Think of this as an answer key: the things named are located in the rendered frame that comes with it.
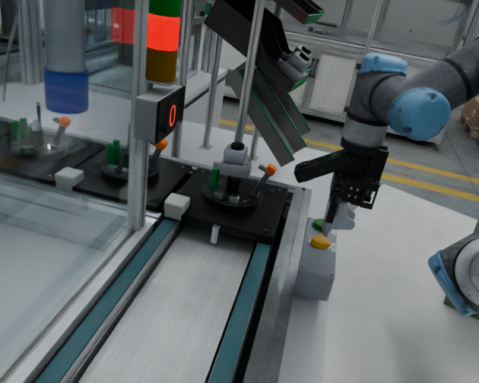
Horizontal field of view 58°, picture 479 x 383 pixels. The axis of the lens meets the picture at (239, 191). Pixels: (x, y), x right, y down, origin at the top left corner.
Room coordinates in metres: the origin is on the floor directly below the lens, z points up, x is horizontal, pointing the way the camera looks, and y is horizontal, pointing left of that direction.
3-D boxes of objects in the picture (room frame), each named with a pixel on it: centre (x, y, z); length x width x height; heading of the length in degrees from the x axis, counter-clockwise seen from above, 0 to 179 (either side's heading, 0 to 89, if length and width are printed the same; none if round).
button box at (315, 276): (0.77, -0.18, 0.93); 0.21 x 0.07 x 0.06; 171
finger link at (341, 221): (0.75, -0.21, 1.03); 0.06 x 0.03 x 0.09; 81
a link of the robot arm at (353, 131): (0.77, -0.20, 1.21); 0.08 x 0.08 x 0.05
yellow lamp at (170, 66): (0.71, 0.16, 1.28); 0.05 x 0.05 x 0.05
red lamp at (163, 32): (0.71, 0.16, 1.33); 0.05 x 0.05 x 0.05
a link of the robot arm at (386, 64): (0.76, -0.21, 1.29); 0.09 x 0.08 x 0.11; 16
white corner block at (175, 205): (0.80, 0.13, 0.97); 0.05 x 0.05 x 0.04; 81
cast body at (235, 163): (0.89, 0.03, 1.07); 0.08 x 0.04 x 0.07; 82
